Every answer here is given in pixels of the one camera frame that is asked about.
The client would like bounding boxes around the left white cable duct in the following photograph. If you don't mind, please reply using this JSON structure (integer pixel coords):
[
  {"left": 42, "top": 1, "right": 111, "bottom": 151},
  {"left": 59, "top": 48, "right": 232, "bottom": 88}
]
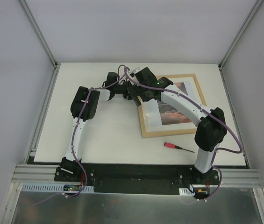
[{"left": 22, "top": 183, "right": 94, "bottom": 194}]

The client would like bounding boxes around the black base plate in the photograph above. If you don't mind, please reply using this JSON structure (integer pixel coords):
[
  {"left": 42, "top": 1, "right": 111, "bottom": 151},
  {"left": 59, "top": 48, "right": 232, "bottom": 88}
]
[{"left": 54, "top": 163, "right": 219, "bottom": 195}]

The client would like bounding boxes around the purple cable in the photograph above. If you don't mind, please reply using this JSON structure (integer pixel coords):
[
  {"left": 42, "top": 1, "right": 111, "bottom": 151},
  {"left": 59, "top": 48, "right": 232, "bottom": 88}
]
[
  {"left": 127, "top": 70, "right": 243, "bottom": 206},
  {"left": 29, "top": 64, "right": 132, "bottom": 206}
]

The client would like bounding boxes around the aluminium corner post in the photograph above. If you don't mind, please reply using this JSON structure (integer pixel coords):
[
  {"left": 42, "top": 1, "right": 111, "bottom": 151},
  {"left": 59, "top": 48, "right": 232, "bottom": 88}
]
[
  {"left": 218, "top": 0, "right": 264, "bottom": 68},
  {"left": 18, "top": 0, "right": 58, "bottom": 67}
]

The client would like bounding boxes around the sunset photo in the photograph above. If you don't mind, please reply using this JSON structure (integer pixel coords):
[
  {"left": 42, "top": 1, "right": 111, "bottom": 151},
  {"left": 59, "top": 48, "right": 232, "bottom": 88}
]
[{"left": 157, "top": 81, "right": 194, "bottom": 126}]

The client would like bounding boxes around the white cable duct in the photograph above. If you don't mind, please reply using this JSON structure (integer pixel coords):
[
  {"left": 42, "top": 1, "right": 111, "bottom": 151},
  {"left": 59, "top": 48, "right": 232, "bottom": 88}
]
[
  {"left": 22, "top": 183, "right": 94, "bottom": 194},
  {"left": 178, "top": 188, "right": 195, "bottom": 196}
]

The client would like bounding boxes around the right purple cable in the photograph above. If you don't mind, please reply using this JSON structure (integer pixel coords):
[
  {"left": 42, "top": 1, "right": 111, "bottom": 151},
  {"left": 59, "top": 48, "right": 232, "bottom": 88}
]
[{"left": 127, "top": 70, "right": 243, "bottom": 206}]

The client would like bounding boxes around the wooden picture frame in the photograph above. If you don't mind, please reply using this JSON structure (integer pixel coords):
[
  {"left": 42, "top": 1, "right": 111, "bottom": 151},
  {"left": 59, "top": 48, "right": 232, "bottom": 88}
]
[{"left": 138, "top": 74, "right": 207, "bottom": 138}]

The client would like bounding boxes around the right aluminium corner post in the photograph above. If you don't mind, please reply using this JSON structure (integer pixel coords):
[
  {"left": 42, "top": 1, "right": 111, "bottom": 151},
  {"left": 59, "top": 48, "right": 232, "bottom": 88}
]
[{"left": 218, "top": 0, "right": 264, "bottom": 68}]

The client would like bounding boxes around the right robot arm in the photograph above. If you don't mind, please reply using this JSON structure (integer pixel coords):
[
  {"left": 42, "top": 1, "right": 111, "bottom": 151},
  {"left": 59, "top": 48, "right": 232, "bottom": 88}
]
[{"left": 124, "top": 67, "right": 227, "bottom": 184}]

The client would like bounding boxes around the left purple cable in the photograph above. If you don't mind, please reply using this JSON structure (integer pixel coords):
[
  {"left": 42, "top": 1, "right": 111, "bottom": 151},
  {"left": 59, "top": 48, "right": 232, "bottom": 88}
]
[{"left": 29, "top": 64, "right": 132, "bottom": 206}]

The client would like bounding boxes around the red handled screwdriver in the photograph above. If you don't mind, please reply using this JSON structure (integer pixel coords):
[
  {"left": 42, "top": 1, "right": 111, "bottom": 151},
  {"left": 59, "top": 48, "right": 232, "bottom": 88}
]
[{"left": 164, "top": 142, "right": 194, "bottom": 153}]

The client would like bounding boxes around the left aluminium corner post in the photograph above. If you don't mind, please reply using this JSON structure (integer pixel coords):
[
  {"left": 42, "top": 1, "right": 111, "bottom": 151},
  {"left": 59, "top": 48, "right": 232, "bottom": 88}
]
[{"left": 18, "top": 0, "right": 58, "bottom": 67}]

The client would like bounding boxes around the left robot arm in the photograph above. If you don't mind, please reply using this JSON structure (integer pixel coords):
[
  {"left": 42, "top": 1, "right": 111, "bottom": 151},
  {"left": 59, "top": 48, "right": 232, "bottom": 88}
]
[{"left": 60, "top": 72, "right": 132, "bottom": 182}]

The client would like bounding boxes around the aluminium rail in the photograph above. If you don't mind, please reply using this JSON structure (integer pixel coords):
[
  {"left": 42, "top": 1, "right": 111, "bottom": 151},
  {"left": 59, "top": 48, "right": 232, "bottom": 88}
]
[{"left": 12, "top": 163, "right": 60, "bottom": 184}]

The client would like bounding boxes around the right white cable duct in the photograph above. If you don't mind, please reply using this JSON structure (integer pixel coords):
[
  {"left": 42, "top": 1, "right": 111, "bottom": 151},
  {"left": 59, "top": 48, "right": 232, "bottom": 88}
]
[{"left": 178, "top": 188, "right": 195, "bottom": 196}]

